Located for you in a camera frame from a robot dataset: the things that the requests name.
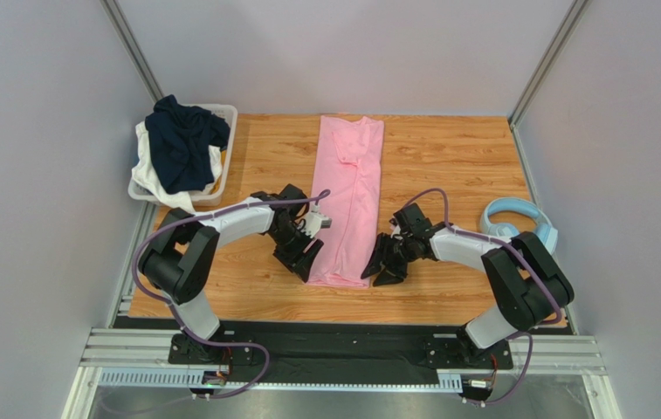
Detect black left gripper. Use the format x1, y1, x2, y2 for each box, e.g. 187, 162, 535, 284
269, 223, 324, 282

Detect pink t shirt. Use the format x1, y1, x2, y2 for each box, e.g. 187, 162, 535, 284
306, 116, 385, 288

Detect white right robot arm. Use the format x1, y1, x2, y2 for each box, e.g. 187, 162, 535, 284
361, 203, 575, 364

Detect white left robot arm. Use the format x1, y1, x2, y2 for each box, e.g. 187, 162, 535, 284
132, 184, 332, 363

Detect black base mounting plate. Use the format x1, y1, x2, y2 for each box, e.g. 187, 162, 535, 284
112, 316, 573, 386

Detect white plastic laundry basket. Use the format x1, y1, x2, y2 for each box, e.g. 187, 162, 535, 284
127, 103, 238, 207

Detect light blue headphones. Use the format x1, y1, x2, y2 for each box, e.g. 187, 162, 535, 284
479, 196, 560, 257

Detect navy blue t shirt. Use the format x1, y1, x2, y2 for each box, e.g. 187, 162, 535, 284
145, 95, 231, 195

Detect white t shirt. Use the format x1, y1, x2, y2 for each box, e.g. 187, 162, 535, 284
131, 122, 226, 212

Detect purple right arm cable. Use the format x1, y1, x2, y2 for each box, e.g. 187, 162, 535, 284
403, 187, 564, 407

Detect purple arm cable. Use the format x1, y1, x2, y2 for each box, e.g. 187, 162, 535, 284
403, 187, 564, 407
131, 189, 333, 400

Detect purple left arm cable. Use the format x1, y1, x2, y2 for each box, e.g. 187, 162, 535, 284
131, 189, 333, 400

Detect aluminium frame rail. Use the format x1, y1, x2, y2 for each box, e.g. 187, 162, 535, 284
63, 318, 621, 418

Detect left aluminium corner post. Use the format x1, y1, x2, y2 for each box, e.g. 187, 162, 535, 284
100, 0, 164, 102

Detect aluminium corner post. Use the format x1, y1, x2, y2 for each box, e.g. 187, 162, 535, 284
508, 0, 591, 130
100, 0, 164, 102

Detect right aluminium corner post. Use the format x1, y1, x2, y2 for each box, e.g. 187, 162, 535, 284
508, 0, 591, 130

